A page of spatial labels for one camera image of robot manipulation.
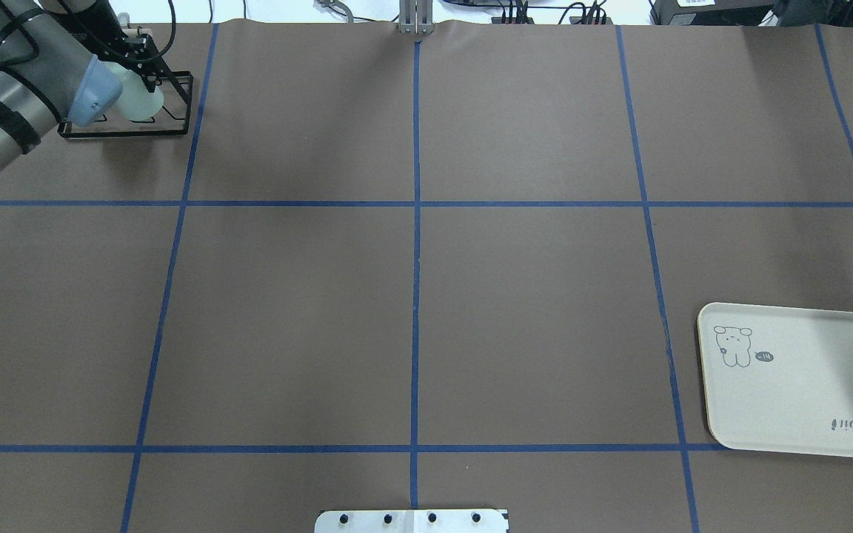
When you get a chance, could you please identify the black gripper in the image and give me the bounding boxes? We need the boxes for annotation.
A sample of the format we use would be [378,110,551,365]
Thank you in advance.
[104,28,160,70]

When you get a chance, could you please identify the pale green plastic cup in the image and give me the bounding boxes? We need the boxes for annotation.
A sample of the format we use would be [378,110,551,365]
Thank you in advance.
[104,61,164,122]

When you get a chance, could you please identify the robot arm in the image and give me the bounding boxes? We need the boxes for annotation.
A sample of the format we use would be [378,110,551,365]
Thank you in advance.
[0,1,168,172]

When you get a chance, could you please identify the cream rabbit serving tray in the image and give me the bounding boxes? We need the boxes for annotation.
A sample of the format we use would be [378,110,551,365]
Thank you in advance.
[697,303,853,457]

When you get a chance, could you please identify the black wire cup rack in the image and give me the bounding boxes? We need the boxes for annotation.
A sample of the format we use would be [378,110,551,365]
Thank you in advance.
[57,58,194,141]

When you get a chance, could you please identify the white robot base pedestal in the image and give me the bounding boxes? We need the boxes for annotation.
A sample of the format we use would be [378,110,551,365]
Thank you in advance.
[313,509,510,532]

